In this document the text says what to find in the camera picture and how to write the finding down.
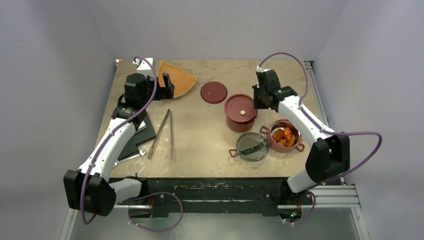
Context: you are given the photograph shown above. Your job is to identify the glass lid with red clasp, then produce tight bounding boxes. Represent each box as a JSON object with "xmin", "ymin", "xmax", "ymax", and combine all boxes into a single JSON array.
[{"xmin": 228, "ymin": 132, "xmax": 270, "ymax": 162}]

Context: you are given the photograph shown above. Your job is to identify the woven bamboo basket tray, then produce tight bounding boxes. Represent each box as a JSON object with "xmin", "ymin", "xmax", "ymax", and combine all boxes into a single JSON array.
[{"xmin": 158, "ymin": 62, "xmax": 197, "ymax": 99}]

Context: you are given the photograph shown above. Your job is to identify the dark red steel lunch pot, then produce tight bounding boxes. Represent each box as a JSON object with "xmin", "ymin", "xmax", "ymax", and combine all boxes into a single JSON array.
[{"xmin": 225, "ymin": 116, "xmax": 257, "ymax": 133}]

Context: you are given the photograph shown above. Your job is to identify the steel food tongs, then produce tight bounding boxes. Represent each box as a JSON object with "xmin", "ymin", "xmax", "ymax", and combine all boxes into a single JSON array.
[{"xmin": 147, "ymin": 108, "xmax": 174, "ymax": 162}]

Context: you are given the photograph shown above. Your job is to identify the steel wrench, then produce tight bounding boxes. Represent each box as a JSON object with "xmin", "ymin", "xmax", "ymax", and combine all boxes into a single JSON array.
[{"xmin": 113, "ymin": 149, "xmax": 146, "ymax": 168}]

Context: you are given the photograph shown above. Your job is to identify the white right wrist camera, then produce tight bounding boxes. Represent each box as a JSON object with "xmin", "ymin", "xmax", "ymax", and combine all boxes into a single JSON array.
[{"xmin": 255, "ymin": 65, "xmax": 270, "ymax": 73}]

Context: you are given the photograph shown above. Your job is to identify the dark red round lid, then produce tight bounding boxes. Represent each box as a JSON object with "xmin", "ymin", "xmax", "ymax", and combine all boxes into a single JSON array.
[{"xmin": 200, "ymin": 81, "xmax": 228, "ymax": 104}]

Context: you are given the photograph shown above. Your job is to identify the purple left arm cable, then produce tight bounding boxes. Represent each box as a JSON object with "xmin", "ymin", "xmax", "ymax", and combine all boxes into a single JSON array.
[{"xmin": 79, "ymin": 55, "xmax": 184, "ymax": 233}]

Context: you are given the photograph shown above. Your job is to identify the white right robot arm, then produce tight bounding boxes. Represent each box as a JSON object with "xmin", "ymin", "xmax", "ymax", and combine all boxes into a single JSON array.
[{"xmin": 252, "ymin": 69, "xmax": 350, "ymax": 204}]

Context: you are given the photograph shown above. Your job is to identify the black network switch box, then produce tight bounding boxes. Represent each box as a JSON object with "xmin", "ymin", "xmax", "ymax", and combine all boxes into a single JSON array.
[{"xmin": 118, "ymin": 115, "xmax": 157, "ymax": 161}]

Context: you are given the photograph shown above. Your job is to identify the orange fried chicken wing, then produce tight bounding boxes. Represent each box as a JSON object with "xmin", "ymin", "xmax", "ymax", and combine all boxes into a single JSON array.
[{"xmin": 272, "ymin": 127, "xmax": 296, "ymax": 147}]

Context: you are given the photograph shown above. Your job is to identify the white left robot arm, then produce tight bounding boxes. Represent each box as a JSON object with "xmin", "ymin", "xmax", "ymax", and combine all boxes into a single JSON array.
[{"xmin": 63, "ymin": 73, "xmax": 175, "ymax": 217}]

